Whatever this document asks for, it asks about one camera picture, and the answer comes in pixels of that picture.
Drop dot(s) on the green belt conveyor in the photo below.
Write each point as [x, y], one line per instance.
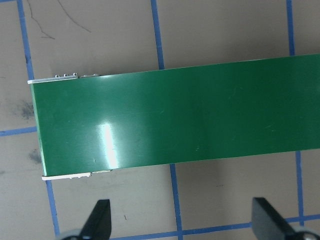
[175, 120]

